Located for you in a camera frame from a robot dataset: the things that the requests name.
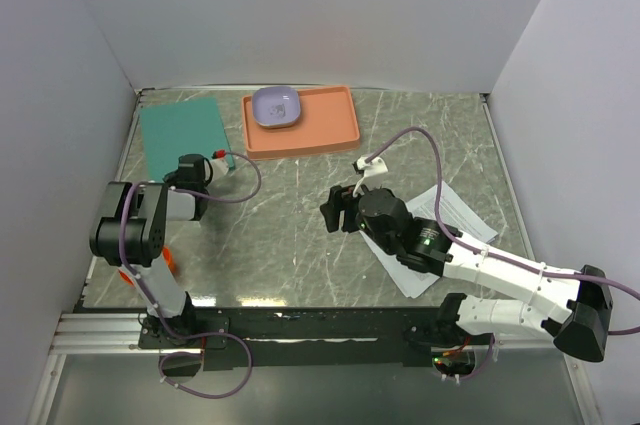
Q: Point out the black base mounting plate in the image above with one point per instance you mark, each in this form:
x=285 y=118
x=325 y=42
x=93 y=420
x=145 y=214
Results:
x=227 y=338

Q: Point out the lavender square bowl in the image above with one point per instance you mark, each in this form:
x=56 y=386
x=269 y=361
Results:
x=276 y=106

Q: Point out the aluminium frame rail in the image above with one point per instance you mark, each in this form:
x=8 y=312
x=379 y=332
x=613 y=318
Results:
x=93 y=334

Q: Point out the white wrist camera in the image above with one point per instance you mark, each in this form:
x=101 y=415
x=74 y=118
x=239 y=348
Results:
x=219 y=164
x=371 y=173

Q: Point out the orange plastic cup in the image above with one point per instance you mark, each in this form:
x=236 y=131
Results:
x=167 y=256

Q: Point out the teal green file folder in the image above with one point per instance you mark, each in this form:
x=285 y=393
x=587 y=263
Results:
x=172 y=130

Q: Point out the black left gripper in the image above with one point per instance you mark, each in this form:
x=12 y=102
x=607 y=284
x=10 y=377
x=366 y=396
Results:
x=171 y=178

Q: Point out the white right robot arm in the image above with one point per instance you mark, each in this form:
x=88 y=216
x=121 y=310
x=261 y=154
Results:
x=571 y=309

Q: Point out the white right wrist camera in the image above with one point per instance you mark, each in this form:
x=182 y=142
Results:
x=371 y=173

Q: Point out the salmon pink tray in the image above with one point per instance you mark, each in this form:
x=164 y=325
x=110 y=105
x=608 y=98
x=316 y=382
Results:
x=328 y=124

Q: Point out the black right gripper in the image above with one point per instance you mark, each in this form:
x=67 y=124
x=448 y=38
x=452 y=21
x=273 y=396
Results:
x=330 y=210

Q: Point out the white printed paper sheets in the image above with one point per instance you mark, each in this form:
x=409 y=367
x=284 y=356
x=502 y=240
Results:
x=455 y=212

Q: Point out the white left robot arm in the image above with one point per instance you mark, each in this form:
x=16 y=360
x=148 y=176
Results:
x=129 y=233

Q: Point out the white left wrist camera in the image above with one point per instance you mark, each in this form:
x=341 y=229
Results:
x=219 y=164

